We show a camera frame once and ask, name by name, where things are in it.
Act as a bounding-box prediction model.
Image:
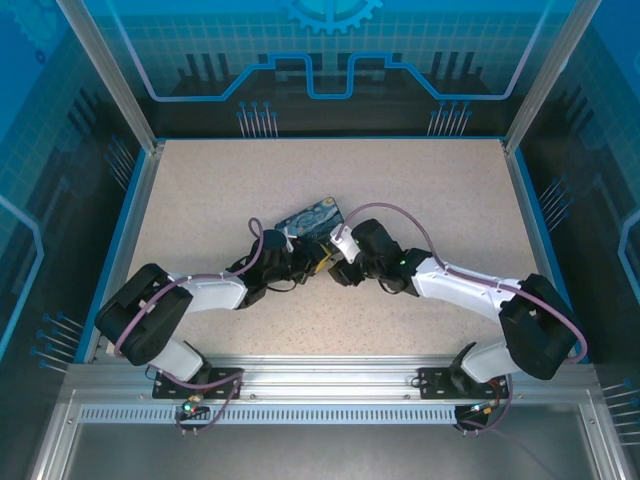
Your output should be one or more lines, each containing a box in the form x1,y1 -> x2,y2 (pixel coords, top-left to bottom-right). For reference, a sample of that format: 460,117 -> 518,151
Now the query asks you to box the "aluminium frame post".
501,0 -> 605,157
53,0 -> 167,157

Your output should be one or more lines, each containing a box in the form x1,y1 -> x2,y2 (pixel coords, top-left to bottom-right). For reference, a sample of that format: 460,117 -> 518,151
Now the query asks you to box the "starry night print tin box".
273,195 -> 349,252

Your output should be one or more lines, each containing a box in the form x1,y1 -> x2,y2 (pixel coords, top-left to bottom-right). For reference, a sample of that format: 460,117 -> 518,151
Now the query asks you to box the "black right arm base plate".
417,366 -> 507,401

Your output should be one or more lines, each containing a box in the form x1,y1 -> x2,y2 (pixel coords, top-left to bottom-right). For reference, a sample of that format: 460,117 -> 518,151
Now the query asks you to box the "power connector with lit LEDs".
181,394 -> 209,419
467,399 -> 502,419

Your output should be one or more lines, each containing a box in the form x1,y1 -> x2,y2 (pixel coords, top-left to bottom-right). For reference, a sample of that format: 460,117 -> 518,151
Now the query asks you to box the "slotted grey cable duct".
78,404 -> 464,423

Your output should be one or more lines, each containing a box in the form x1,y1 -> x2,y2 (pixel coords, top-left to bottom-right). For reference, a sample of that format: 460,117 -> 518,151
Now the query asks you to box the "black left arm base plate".
152,366 -> 246,401

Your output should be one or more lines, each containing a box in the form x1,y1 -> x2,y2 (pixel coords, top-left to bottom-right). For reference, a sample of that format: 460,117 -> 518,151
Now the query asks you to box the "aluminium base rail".
64,355 -> 599,402

